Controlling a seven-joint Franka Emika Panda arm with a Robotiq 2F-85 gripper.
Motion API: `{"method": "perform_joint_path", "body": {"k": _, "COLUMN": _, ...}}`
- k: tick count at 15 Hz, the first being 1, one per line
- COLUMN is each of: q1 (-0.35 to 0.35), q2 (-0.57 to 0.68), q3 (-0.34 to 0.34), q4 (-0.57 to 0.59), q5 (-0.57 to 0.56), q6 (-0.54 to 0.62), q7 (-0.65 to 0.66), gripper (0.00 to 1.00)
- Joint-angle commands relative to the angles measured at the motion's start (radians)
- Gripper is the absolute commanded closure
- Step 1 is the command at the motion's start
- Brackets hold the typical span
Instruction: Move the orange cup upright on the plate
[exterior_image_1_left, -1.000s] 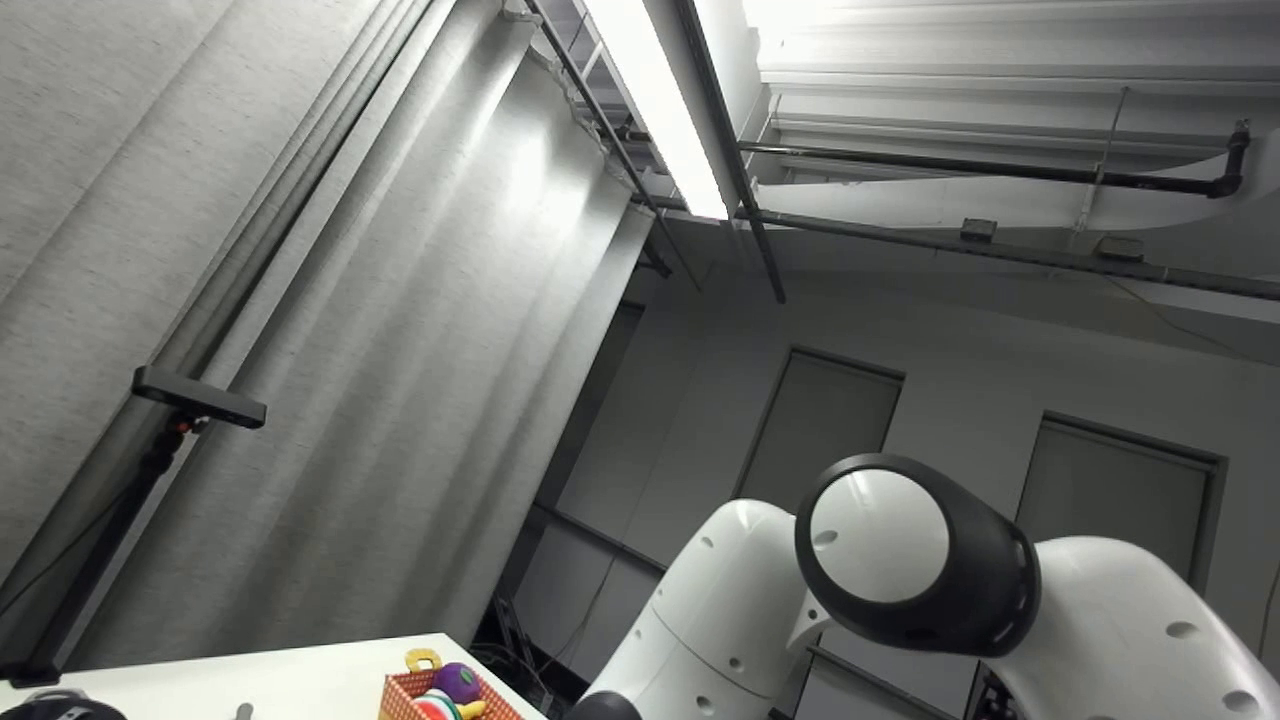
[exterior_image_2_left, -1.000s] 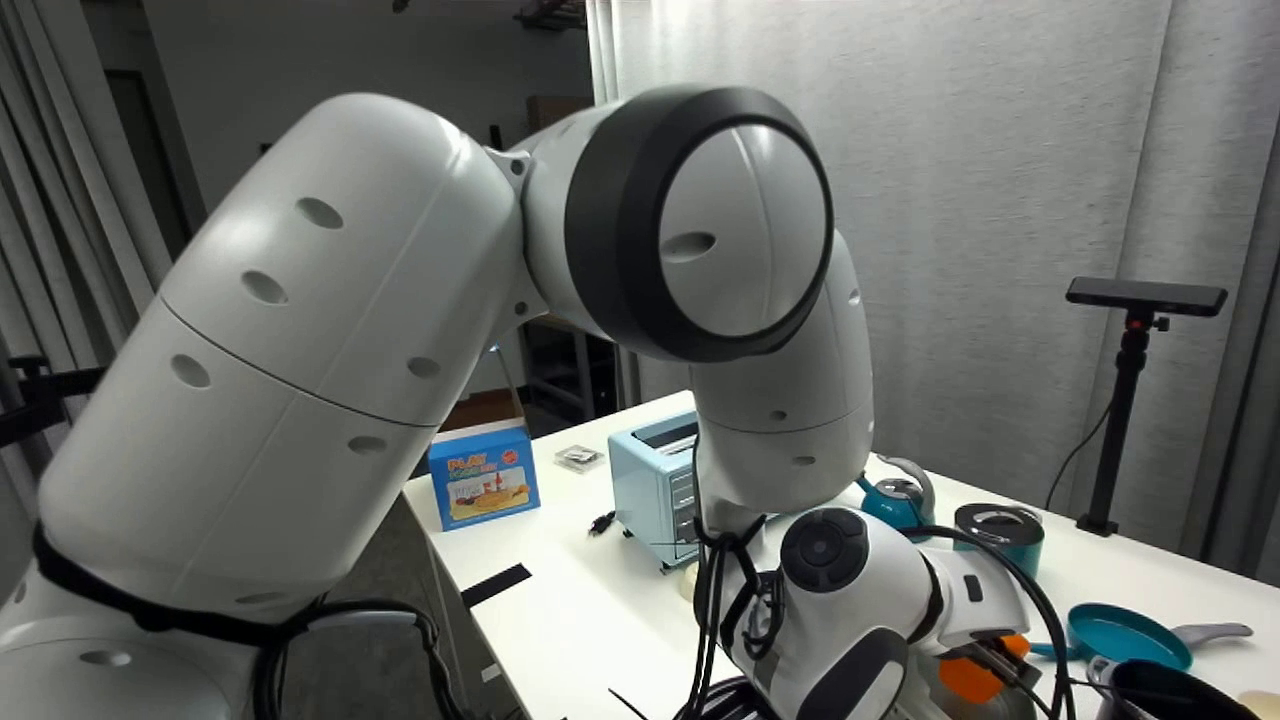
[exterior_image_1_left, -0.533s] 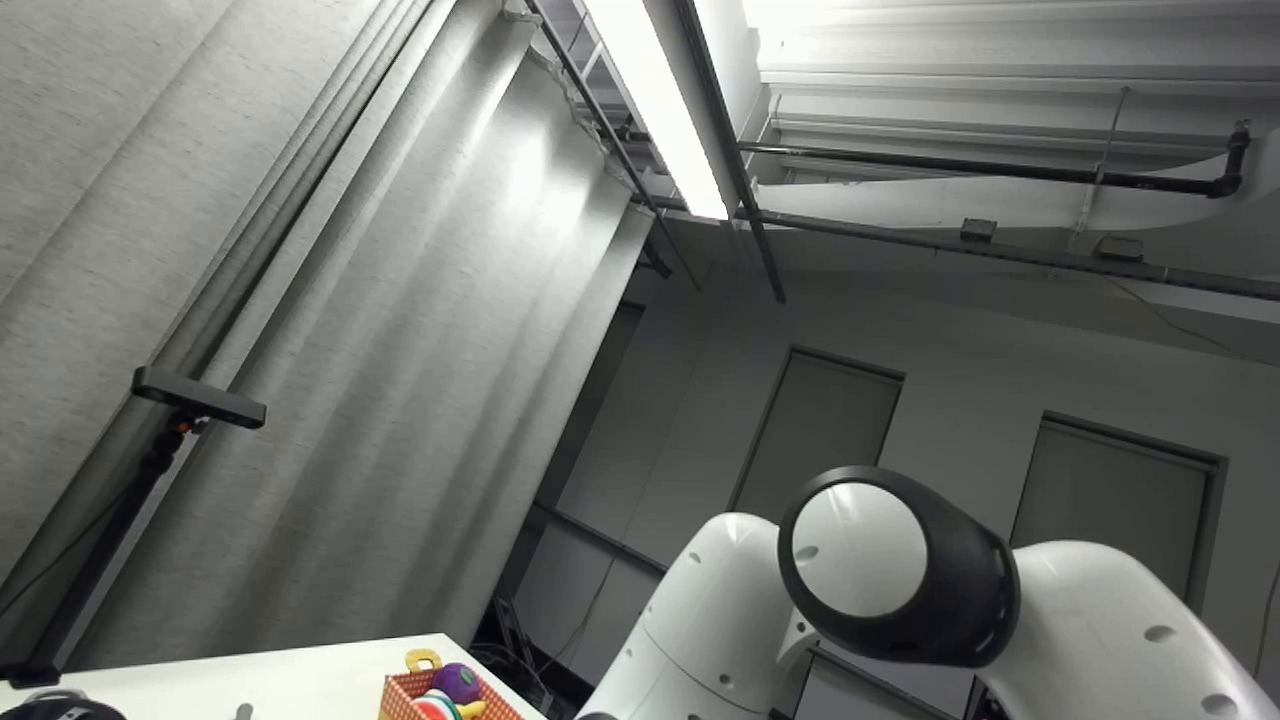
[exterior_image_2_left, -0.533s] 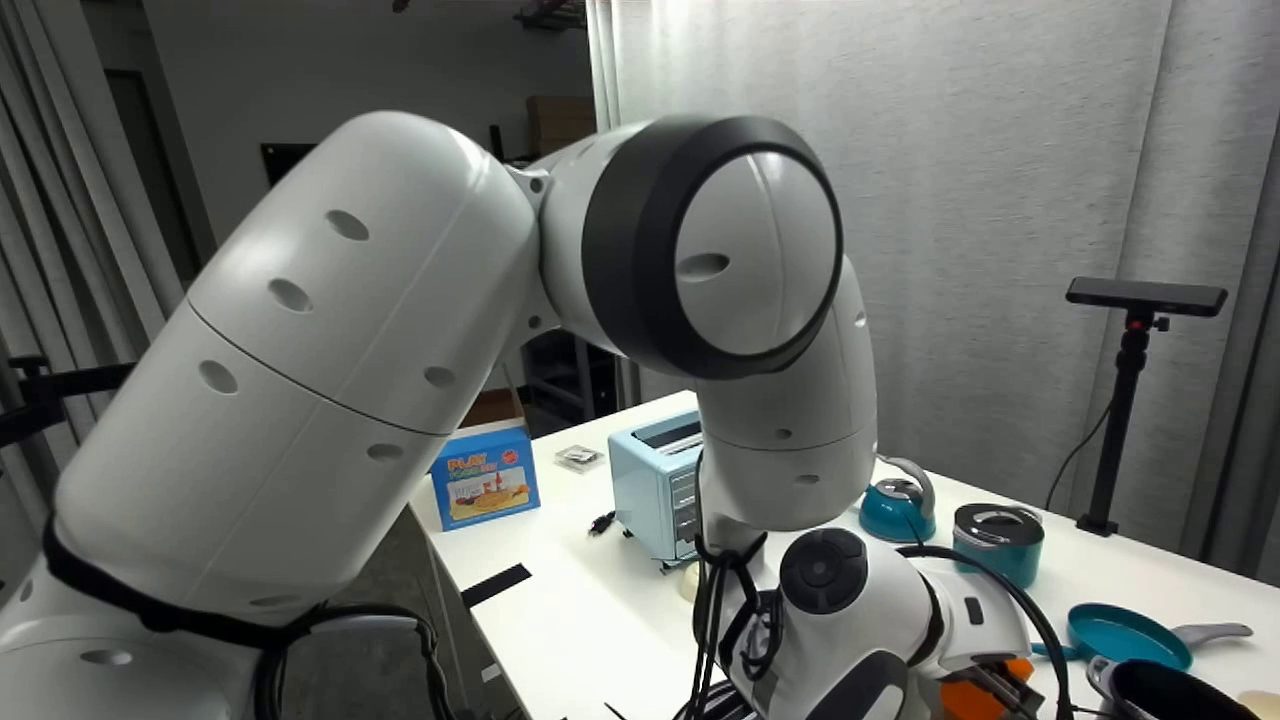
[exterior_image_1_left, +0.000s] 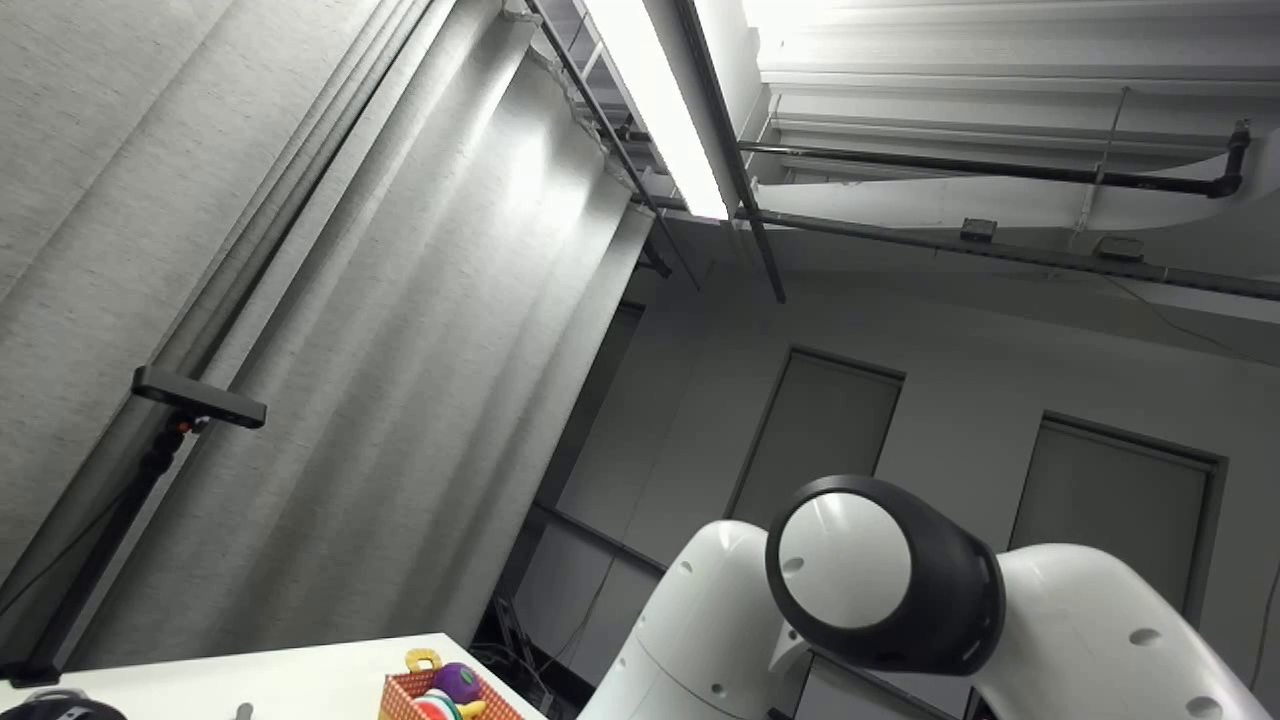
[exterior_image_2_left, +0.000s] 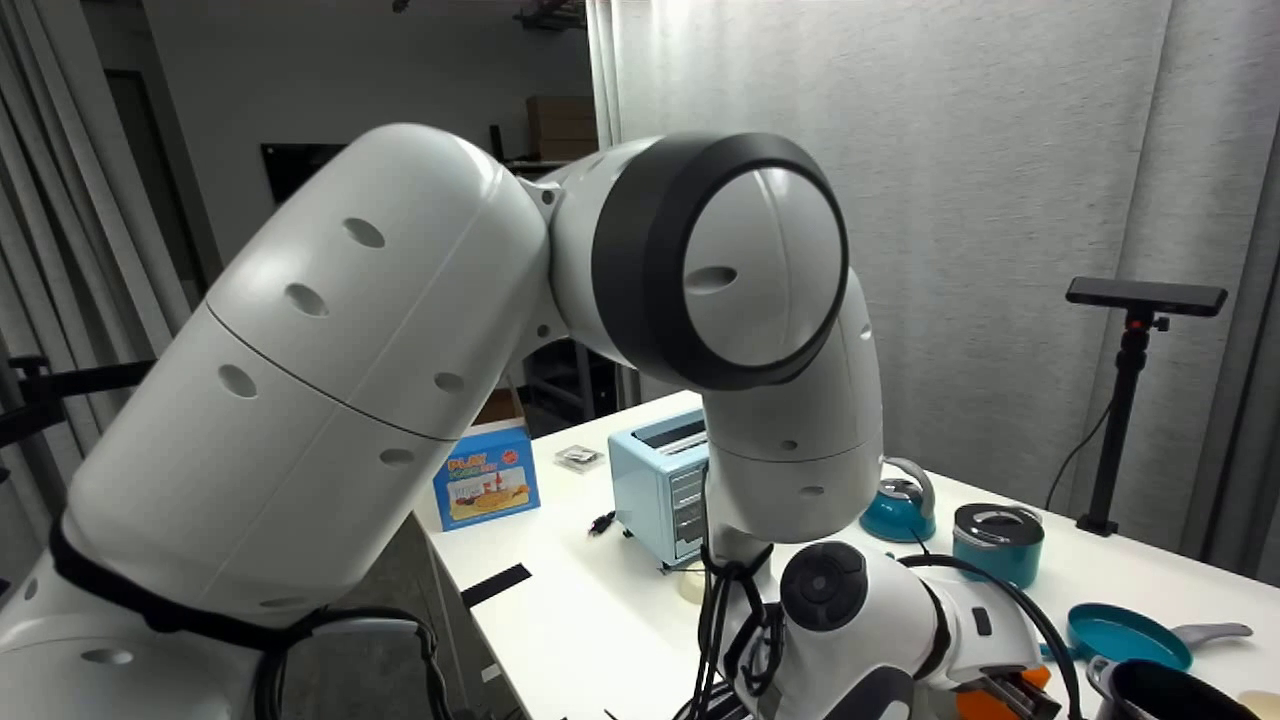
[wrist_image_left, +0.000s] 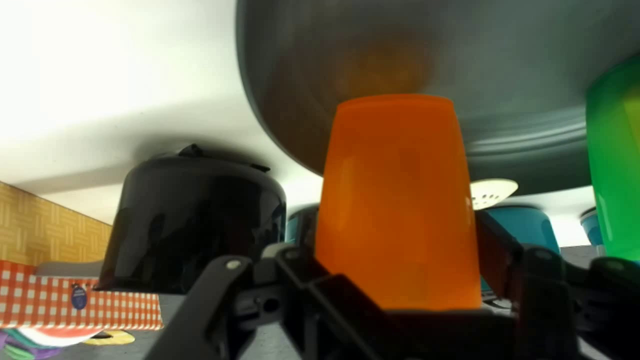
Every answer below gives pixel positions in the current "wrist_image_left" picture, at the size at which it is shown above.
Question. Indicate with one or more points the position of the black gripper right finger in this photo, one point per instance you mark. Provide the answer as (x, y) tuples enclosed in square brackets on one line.
[(572, 307)]

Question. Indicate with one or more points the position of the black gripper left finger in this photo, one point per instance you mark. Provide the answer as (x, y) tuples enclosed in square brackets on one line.
[(267, 307)]

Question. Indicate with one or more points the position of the orange plastic cup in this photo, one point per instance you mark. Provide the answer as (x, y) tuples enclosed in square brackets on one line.
[(396, 200)]

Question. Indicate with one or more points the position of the green plastic cup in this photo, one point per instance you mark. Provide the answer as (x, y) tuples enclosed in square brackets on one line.
[(616, 167)]

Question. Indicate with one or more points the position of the grey round plate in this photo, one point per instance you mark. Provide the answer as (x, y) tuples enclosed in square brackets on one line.
[(466, 52)]

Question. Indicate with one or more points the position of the black pot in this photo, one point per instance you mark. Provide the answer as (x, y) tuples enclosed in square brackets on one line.
[(193, 221)]

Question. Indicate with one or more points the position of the white slotted utensil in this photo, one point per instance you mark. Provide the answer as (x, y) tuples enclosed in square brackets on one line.
[(492, 192)]

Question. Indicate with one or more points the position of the red checkered cloth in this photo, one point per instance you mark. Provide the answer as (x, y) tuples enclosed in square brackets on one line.
[(41, 300)]

